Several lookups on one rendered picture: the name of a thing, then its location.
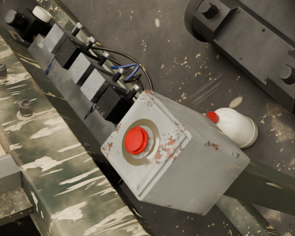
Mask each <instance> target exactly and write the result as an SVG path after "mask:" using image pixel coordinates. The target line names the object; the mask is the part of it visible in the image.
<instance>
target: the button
mask: <svg viewBox="0 0 295 236"><path fill-rule="evenodd" d="M147 144H148V134H147V131H146V130H145V129H144V128H142V127H139V126H137V127H134V128H132V129H131V130H130V131H129V132H128V133H127V135H126V137H125V148H126V150H127V152H128V153H130V154H132V155H138V154H140V153H141V152H143V151H144V149H145V148H146V146H147Z"/></svg>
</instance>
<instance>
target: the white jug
mask: <svg viewBox="0 0 295 236"><path fill-rule="evenodd" d="M206 116H207V117H209V118H210V119H211V120H212V121H213V122H214V123H215V124H216V125H217V126H218V127H219V128H220V129H221V130H222V131H223V132H224V133H225V134H226V135H227V136H228V137H229V138H230V139H231V140H232V141H233V142H234V143H235V144H236V145H237V146H238V147H239V148H247V147H249V146H251V145H252V144H253V143H254V142H255V141H256V139H257V136H258V127H257V124H256V122H255V121H254V120H252V119H251V118H249V117H247V116H244V115H242V114H240V113H238V112H237V111H235V110H233V109H231V108H220V109H218V110H216V111H215V112H214V111H211V112H209V113H207V115H206Z"/></svg>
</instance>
